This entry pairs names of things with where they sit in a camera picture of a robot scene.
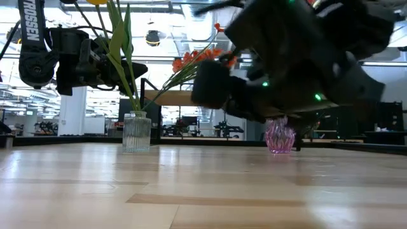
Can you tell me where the purple glass vase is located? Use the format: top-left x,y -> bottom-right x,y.
265,116 -> 296,155

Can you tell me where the black aluminium table frame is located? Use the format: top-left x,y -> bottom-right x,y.
0,78 -> 407,156

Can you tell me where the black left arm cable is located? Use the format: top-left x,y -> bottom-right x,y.
0,120 -> 13,135

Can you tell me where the maroon artificial tulip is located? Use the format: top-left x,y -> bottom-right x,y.
106,0 -> 141,112

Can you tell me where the black equipment cabinet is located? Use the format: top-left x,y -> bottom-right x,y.
319,104 -> 359,132
362,101 -> 405,132

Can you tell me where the clear ribbed glass vase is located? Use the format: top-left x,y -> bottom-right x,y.
122,110 -> 152,153

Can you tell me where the white building pillar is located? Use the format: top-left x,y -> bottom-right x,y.
59,85 -> 87,136

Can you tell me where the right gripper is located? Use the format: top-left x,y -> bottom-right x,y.
191,47 -> 386,125

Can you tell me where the yellow artificial tulip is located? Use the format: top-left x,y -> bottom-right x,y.
85,0 -> 141,112

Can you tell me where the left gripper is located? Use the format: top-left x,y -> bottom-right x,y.
56,27 -> 149,97

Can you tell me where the black round ceiling fixture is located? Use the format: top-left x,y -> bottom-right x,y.
5,27 -> 20,45
145,30 -> 162,47

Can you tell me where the red artificial flower bunch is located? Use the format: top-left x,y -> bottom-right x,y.
142,22 -> 238,111

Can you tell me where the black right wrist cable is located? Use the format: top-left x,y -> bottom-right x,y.
193,0 -> 245,17

